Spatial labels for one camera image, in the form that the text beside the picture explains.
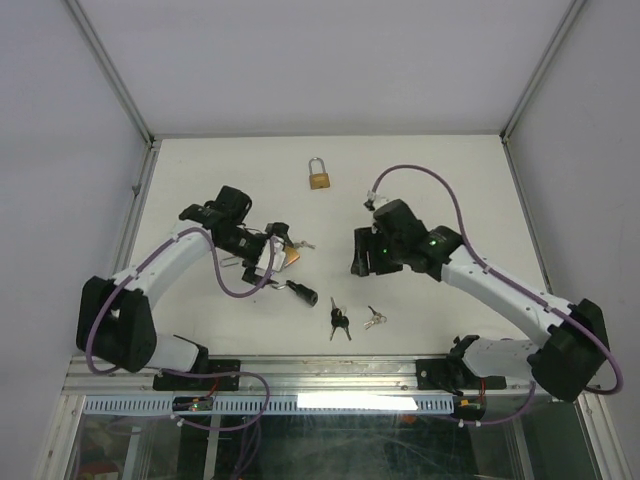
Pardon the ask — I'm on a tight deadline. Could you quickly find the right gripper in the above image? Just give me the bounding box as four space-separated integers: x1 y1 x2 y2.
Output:
351 226 407 277

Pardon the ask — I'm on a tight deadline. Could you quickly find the medium brass padlock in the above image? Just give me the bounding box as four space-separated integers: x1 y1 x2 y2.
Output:
269 246 300 290

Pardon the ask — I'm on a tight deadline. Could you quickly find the small brass padlock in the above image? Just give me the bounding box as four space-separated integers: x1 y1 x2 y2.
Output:
219 257 242 268

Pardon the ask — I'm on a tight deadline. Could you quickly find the silver key set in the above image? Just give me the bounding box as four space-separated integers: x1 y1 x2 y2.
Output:
293 240 316 250
364 306 387 330

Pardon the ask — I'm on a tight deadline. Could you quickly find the black headed key set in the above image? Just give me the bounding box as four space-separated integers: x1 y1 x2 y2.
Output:
329 297 352 341

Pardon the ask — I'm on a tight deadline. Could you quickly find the black padlock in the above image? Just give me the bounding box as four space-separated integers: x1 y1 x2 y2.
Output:
286 280 318 307

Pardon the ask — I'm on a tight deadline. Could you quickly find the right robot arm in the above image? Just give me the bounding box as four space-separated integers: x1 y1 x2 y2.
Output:
351 199 609 402

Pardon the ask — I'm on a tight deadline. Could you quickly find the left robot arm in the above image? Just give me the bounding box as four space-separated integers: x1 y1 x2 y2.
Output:
76 186 292 389

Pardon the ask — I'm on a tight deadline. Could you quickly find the tall brass padlock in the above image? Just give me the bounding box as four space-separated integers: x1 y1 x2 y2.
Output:
308 157 331 190

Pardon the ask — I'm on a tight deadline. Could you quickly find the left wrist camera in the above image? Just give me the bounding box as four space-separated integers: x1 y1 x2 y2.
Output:
256 236 287 272

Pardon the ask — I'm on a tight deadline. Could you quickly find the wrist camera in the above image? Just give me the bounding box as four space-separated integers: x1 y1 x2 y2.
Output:
256 236 287 272
364 190 390 212

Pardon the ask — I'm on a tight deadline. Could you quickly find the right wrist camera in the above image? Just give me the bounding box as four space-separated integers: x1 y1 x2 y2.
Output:
364 190 390 212

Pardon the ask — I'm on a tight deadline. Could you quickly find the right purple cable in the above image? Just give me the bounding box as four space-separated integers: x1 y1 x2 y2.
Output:
369 164 625 429

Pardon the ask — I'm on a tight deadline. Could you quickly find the aluminium mounting rail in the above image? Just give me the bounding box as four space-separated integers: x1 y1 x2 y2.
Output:
62 355 443 396

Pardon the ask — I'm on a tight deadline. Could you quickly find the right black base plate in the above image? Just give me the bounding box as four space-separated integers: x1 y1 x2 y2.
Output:
415 357 507 395

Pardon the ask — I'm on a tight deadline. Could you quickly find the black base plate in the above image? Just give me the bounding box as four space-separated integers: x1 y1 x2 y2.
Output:
415 357 507 395
152 359 241 392

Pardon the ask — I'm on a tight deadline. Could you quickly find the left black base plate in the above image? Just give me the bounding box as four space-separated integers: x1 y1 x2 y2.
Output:
152 359 241 392

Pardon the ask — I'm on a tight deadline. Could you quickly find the white slotted cable duct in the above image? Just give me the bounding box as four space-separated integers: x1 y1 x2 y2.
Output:
84 393 454 417

